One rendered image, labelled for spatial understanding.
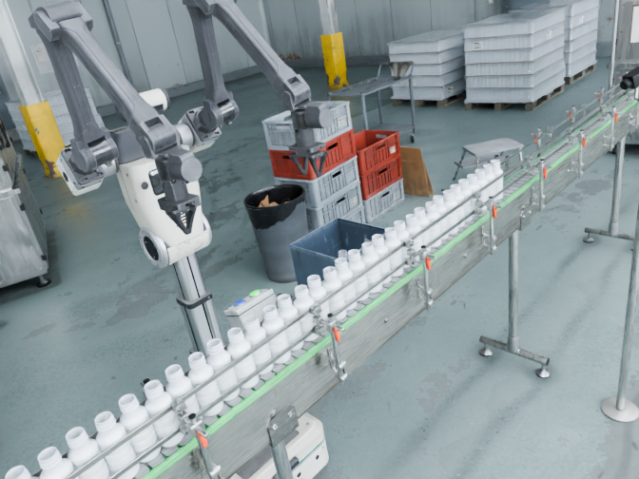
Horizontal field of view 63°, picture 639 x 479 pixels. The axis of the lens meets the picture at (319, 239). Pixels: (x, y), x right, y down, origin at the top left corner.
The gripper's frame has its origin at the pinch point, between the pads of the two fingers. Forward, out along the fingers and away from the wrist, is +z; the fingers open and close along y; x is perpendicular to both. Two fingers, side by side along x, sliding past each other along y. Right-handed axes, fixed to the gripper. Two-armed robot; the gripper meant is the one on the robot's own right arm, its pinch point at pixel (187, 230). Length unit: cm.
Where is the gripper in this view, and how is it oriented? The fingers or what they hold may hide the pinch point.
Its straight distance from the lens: 137.7
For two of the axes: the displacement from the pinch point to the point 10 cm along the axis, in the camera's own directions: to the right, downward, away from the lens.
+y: 7.1, 1.8, -6.8
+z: 1.6, 9.0, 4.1
